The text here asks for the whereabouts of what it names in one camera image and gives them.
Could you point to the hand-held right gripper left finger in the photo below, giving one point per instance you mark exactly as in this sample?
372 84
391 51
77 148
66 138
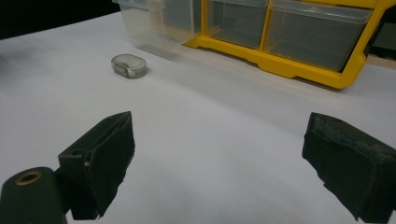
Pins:
102 158

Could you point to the clear plastic drawer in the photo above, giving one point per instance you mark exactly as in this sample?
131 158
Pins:
314 37
155 21

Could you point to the small grey oval case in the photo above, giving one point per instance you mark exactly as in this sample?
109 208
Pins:
129 66

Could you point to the yellow drawer cabinet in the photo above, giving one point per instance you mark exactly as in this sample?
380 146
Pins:
280 59

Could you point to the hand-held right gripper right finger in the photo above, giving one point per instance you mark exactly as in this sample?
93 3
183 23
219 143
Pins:
351 158

